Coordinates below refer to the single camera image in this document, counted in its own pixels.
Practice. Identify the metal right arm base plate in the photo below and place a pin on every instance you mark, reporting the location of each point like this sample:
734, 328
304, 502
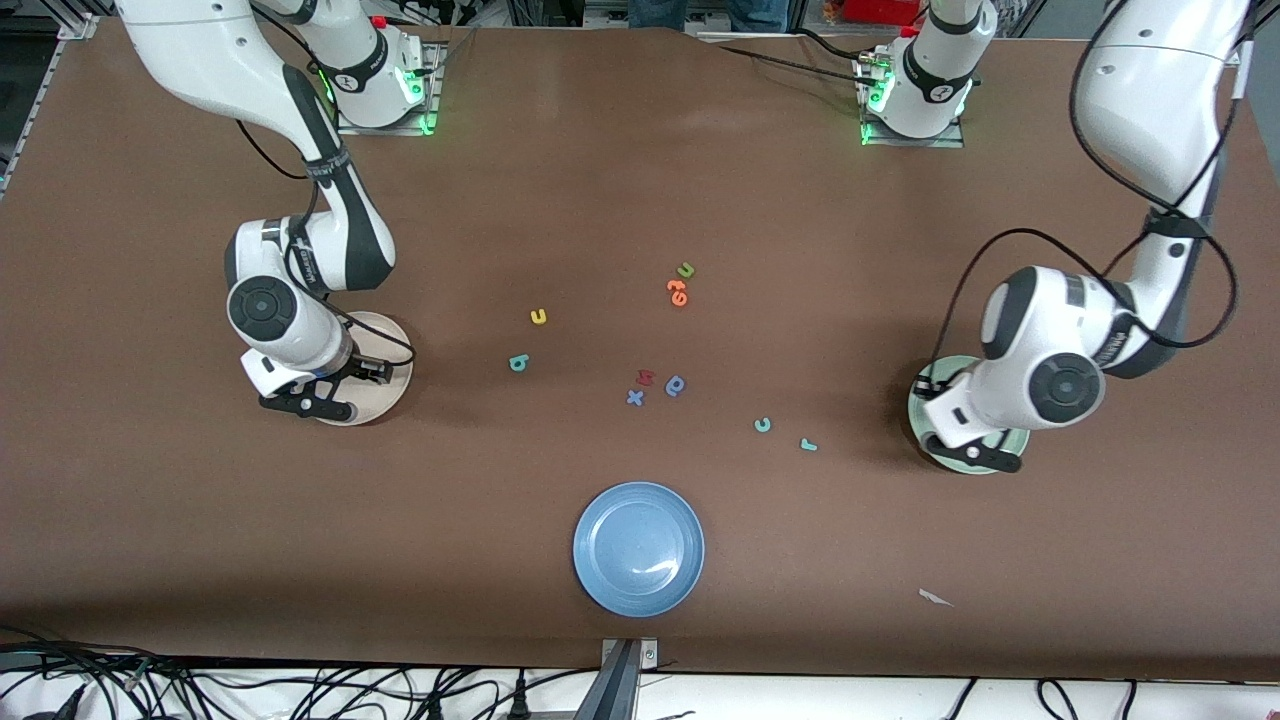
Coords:
385, 129

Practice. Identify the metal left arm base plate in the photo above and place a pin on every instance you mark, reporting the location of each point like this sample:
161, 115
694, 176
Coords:
915, 143

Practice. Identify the blue foam letter a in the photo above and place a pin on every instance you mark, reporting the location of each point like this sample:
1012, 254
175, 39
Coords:
678, 389

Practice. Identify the black power plug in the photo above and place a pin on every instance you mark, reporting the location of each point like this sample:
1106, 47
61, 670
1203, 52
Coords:
520, 700
435, 706

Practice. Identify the beige round plate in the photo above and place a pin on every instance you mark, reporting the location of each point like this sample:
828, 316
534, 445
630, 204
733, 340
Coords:
385, 402

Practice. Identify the grey metal camera bracket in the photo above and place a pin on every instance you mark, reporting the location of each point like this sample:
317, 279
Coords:
628, 655

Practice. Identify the blue round plate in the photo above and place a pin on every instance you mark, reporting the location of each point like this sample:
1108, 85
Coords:
640, 550

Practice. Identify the green round plate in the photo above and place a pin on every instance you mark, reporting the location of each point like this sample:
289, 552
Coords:
914, 418

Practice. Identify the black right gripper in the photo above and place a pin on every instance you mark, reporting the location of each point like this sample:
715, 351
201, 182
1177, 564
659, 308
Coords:
357, 367

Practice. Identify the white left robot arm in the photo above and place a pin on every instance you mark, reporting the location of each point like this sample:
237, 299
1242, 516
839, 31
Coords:
1065, 385

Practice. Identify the white paper scrap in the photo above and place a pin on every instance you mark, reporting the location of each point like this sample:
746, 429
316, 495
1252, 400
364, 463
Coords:
935, 598

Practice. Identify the person legs in jeans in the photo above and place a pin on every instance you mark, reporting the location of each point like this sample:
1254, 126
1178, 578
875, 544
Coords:
700, 12

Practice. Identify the aluminium frame profile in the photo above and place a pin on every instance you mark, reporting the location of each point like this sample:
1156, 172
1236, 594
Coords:
75, 27

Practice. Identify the red box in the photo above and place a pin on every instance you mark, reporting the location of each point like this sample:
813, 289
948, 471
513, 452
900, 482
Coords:
880, 10

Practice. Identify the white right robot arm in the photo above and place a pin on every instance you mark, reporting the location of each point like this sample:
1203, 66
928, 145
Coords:
265, 310

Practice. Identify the brown table mat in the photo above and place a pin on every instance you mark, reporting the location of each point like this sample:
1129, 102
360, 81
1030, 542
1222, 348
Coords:
600, 200

